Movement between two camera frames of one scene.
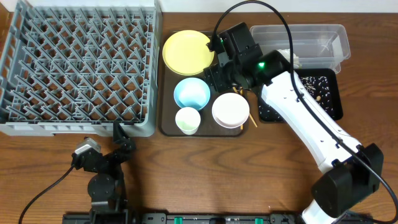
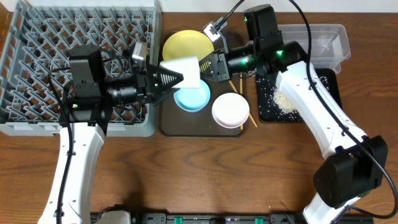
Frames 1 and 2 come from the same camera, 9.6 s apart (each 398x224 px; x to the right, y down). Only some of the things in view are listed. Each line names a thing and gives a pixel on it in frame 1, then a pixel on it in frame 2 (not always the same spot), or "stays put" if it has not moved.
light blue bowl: (191, 92) stays put
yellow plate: (186, 53) stays put
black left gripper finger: (119, 132) to (160, 79)
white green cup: (188, 119) to (188, 66)
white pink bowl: (230, 110) stays put
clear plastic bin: (317, 46) stays put
